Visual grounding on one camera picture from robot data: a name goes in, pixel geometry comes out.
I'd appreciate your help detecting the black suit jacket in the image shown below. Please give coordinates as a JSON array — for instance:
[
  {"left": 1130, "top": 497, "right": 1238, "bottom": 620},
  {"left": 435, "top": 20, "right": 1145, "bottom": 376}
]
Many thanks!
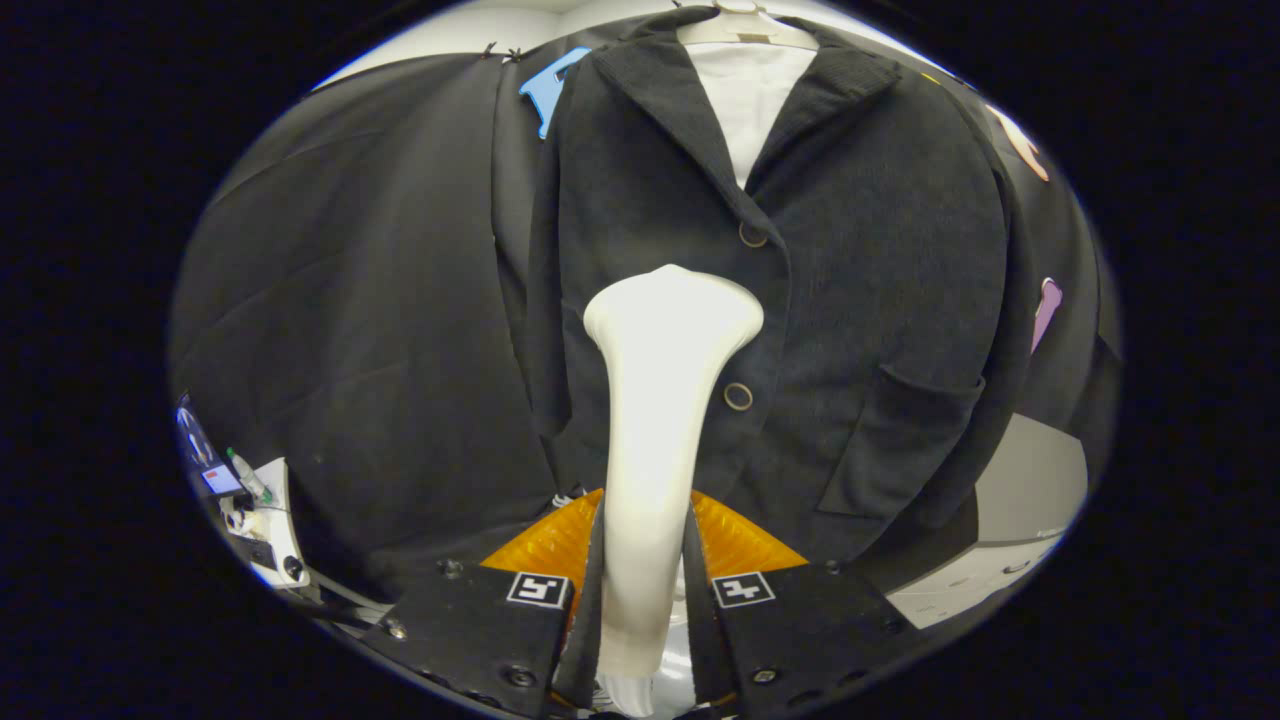
[{"left": 525, "top": 8, "right": 1041, "bottom": 571}]

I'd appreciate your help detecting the beige clothes hanger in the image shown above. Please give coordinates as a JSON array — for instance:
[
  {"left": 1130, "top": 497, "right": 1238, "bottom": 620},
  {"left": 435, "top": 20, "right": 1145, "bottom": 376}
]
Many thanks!
[{"left": 675, "top": 0, "right": 821, "bottom": 53}]

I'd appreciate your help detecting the grey cabinet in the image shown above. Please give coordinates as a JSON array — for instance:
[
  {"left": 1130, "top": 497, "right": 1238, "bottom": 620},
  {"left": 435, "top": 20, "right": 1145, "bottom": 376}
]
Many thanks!
[{"left": 885, "top": 412, "right": 1091, "bottom": 631}]

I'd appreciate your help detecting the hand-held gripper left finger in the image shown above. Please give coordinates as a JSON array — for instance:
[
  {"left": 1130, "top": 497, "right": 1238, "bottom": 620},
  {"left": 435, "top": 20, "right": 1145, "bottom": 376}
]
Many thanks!
[{"left": 358, "top": 490, "right": 606, "bottom": 719}]

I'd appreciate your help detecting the white garment steamer head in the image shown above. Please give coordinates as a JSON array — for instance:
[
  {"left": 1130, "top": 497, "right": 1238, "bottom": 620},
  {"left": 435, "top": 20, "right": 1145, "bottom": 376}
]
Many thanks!
[{"left": 583, "top": 264, "right": 766, "bottom": 719}]

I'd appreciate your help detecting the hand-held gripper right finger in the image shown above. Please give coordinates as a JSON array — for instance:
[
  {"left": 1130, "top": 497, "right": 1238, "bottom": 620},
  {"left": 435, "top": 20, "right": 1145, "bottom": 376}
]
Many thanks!
[{"left": 688, "top": 490, "right": 931, "bottom": 716}]

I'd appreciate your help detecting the black backdrop cloth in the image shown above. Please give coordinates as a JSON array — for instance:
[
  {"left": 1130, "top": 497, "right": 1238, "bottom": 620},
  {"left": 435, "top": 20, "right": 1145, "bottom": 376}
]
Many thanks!
[{"left": 170, "top": 8, "right": 1121, "bottom": 611}]

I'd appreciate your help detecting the green tipped bottle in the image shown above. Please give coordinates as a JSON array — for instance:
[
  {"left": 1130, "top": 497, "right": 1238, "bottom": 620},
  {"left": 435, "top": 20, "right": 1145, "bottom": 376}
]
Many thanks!
[{"left": 228, "top": 448, "right": 273, "bottom": 504}]

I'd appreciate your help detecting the white side table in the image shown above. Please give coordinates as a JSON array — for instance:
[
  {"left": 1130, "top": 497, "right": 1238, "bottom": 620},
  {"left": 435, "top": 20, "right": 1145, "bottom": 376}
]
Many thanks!
[{"left": 222, "top": 458, "right": 313, "bottom": 593}]

